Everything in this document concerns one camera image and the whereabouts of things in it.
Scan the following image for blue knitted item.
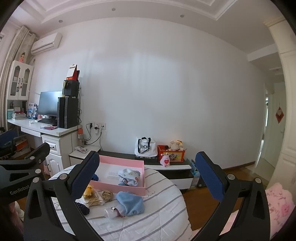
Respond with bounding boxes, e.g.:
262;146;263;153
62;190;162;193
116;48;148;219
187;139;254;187
91;173;99;181

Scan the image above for light blue fleece hat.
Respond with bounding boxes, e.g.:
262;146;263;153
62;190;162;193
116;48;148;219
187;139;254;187
116;191;144;216

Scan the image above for white patterned baby cloth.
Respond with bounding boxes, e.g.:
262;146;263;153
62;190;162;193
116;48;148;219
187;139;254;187
118;169;140;187

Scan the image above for pink floral sleeve forearm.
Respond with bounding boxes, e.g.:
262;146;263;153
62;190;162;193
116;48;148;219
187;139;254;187
220;182;295;240

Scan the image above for bag of cotton swabs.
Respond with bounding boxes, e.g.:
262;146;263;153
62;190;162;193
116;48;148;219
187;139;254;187
83;191;105;207

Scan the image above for yellow knitted item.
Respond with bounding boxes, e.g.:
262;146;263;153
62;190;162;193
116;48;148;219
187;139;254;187
83;184;95;198

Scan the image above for white desk with drawers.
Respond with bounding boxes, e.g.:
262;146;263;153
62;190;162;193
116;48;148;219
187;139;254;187
8;119;78;176

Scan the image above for white low side table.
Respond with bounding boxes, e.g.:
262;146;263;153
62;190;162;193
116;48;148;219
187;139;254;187
69;146;100;166

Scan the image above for beige hair scrunchie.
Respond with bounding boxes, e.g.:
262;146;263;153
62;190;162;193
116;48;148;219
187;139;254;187
102;190;113;202

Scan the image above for black computer monitor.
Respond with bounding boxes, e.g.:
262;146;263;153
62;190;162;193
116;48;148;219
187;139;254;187
37;91;62;116

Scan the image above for black computer tower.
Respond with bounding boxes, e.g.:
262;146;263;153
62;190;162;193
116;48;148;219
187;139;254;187
57;96;78;129

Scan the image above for white striped tablecloth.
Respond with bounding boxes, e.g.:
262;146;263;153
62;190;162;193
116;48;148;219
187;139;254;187
48;164;193;241

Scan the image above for pink shallow box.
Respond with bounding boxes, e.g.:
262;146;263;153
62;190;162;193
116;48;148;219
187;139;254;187
90;155;146;196

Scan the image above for white glass-door cabinet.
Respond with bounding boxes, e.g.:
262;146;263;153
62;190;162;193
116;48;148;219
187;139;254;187
6;60;34;100

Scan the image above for red toy storage box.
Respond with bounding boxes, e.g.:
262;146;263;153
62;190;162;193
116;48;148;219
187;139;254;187
157;145;185;163

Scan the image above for black speaker box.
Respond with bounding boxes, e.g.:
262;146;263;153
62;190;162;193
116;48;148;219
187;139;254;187
62;80;80;97

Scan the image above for beige plush teddy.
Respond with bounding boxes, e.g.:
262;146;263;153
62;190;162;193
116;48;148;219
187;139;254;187
168;140;184;151

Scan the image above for doll figure on cabinet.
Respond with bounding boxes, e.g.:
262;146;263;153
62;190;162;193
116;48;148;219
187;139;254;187
18;52;26;63

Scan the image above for red white paper bag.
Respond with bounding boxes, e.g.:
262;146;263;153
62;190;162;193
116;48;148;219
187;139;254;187
66;64;79;81

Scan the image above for wall power outlets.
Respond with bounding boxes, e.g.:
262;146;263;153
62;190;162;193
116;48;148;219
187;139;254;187
90;122;106;130

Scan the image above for white tote bag black handles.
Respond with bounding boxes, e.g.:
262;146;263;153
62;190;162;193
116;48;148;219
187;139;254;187
134;137;158;157

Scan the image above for white wall air conditioner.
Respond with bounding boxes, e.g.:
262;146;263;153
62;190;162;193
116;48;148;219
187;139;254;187
31;33;62;56

